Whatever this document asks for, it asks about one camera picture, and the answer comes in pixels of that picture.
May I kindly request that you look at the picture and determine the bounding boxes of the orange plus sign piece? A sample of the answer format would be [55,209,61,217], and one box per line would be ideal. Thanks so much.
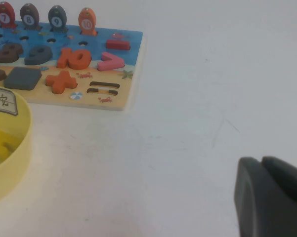
[44,70,77,94]

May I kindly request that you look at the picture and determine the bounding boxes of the yellow equals sign piece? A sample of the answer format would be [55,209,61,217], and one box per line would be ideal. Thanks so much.
[0,128,22,161]

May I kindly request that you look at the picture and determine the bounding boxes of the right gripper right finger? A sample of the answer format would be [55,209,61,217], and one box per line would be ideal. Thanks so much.
[261,156,297,209]

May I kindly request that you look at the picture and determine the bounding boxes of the grey fish piece numbered 9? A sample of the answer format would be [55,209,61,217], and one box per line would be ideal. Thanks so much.
[48,5,68,33]

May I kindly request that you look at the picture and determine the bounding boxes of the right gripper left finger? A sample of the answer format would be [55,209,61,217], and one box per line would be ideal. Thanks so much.
[234,157,297,237]

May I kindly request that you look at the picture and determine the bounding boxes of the dark grey square piece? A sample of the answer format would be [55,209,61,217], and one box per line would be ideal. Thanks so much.
[3,66,43,91]

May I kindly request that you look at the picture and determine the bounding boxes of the red minus sign piece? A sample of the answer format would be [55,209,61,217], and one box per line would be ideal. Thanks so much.
[105,39,131,51]

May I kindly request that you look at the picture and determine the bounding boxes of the red fish piece numbered 7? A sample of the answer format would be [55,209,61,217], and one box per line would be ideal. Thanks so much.
[0,1,16,29]

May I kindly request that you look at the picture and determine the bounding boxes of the brown number 8 piece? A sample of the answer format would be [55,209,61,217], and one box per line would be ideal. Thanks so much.
[0,43,24,64]

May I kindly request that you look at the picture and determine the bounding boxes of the orange fish piece numbered 10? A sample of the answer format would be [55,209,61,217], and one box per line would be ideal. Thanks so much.
[78,7,97,35]

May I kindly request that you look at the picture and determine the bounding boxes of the pink greater-than sign piece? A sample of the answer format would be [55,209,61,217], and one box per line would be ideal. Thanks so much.
[97,51,126,72]

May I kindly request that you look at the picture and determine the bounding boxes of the yellow bowl wall label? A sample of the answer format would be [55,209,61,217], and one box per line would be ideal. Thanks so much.
[0,86,19,117]

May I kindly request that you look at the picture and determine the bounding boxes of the brown fish piece numbered 8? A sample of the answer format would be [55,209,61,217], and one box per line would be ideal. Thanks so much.
[20,2,40,31]

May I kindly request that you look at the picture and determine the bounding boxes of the colourful wooden puzzle board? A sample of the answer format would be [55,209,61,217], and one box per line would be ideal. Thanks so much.
[0,21,146,112]

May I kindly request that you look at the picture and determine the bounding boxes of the orange number 10 piece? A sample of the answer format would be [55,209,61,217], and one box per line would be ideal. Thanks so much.
[56,47,92,70]

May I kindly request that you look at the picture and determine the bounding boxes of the grey number 9 piece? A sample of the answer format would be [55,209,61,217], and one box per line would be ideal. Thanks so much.
[24,45,52,66]

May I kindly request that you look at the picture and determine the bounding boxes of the yellow plastic bowl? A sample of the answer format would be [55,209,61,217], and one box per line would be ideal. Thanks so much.
[0,85,33,207]

